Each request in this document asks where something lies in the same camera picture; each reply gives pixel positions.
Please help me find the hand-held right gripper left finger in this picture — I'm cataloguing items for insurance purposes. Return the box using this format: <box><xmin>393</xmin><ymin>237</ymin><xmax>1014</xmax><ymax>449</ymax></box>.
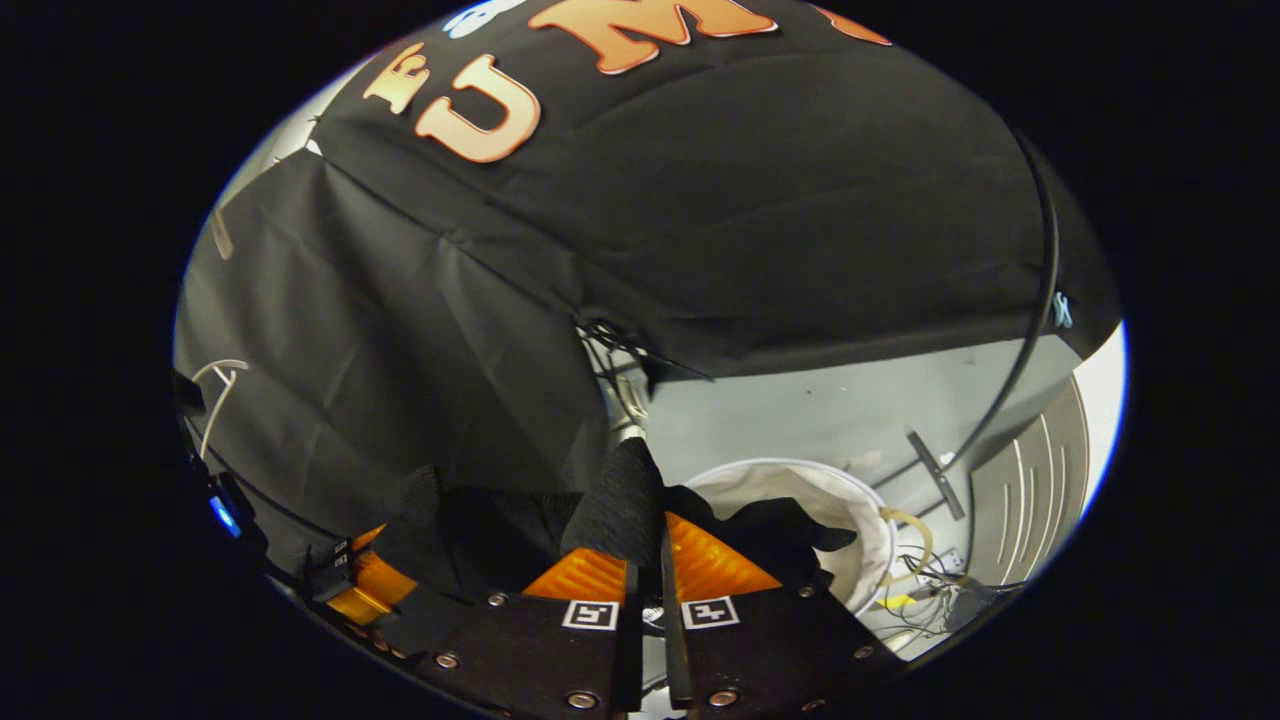
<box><xmin>405</xmin><ymin>548</ymin><xmax>642</xmax><ymax>717</ymax></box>

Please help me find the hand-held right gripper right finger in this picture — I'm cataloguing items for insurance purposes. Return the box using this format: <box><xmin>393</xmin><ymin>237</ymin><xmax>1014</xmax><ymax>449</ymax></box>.
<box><xmin>660</xmin><ymin>512</ymin><xmax>901</xmax><ymax>717</ymax></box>

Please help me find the black knit garment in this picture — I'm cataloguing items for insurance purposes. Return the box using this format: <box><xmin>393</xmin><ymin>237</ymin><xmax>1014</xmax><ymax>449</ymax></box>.
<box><xmin>375</xmin><ymin>437</ymin><xmax>861</xmax><ymax>623</ymax></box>

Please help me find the white fabric laundry hamper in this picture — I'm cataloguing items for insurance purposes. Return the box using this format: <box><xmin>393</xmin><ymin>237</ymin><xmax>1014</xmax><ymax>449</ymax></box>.
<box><xmin>685</xmin><ymin>458</ymin><xmax>897</xmax><ymax>617</ymax></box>

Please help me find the white garment hanger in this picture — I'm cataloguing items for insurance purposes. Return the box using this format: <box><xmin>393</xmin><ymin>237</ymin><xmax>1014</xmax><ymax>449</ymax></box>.
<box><xmin>190</xmin><ymin>358</ymin><xmax>251</xmax><ymax>461</ymax></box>

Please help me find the black metal clothes rack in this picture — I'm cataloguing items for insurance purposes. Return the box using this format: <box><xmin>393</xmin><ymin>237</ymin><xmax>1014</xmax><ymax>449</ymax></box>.
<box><xmin>870</xmin><ymin>130</ymin><xmax>1061</xmax><ymax>523</ymax></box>

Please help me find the grey ribbed panel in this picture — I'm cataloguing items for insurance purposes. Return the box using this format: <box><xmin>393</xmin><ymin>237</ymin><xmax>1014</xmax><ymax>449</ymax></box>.
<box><xmin>965</xmin><ymin>375</ymin><xmax>1093</xmax><ymax>587</ymax></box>

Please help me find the black backdrop cloth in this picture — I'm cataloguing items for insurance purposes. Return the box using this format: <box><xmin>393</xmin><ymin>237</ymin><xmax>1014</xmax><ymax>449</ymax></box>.
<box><xmin>175</xmin><ymin>0</ymin><xmax>1123</xmax><ymax>601</ymax></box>

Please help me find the white floor sheet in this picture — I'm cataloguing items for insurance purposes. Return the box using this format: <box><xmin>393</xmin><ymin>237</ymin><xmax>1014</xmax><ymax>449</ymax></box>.
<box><xmin>1074</xmin><ymin>320</ymin><xmax>1130</xmax><ymax>513</ymax></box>

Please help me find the tangle of thin wires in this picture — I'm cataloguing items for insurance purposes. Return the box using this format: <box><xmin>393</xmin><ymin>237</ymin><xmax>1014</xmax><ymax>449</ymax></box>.
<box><xmin>878</xmin><ymin>505</ymin><xmax>1003</xmax><ymax>646</ymax></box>

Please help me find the black cable bundle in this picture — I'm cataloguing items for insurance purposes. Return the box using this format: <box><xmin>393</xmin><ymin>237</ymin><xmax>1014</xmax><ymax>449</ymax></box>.
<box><xmin>578</xmin><ymin>318</ymin><xmax>716</xmax><ymax>431</ymax></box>

